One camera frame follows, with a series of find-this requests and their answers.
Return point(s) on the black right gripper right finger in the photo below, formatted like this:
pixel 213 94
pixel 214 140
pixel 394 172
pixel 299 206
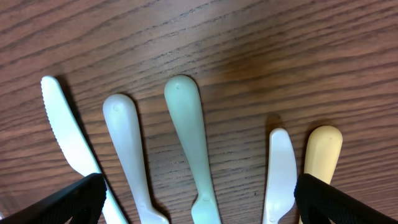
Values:
pixel 320 203

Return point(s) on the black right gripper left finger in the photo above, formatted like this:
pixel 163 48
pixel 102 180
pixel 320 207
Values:
pixel 80 202

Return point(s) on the white plastic knife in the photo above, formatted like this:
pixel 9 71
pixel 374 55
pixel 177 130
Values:
pixel 281 177

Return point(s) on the light blue plastic knife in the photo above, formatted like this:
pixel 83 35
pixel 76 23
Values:
pixel 66 129

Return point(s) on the grey plastic knife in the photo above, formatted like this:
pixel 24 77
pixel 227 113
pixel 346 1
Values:
pixel 123 125

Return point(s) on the mint green plastic knife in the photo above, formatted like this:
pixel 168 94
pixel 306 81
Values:
pixel 184 105

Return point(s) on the yellow plastic knife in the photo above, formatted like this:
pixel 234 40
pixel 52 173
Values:
pixel 322 153

